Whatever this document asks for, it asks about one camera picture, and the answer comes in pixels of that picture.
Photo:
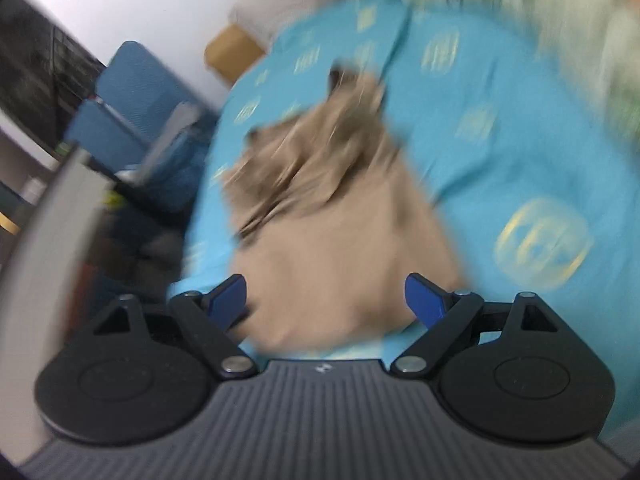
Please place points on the white dark-topped table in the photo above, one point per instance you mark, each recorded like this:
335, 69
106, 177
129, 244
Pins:
45, 240

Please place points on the blue covered dining chair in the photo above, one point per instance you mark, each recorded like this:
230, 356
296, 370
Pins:
135, 75
95, 130

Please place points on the green yellow plush toy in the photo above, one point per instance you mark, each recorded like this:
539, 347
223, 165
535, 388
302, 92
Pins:
113, 200

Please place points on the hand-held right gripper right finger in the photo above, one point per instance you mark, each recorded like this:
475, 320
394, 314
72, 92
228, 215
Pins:
425, 301

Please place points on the dark barred window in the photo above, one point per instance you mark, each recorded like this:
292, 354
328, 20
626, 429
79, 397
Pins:
30, 60

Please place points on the blue smiley print bedsheet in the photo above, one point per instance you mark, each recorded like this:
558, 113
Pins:
500, 160

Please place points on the tan t-shirt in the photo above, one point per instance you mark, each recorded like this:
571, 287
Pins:
325, 220

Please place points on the mustard yellow cushion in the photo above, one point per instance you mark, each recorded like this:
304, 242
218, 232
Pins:
230, 52

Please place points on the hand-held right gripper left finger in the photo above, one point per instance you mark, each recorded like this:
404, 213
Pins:
230, 299

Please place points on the grey folded cloth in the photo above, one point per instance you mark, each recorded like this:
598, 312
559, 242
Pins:
172, 130

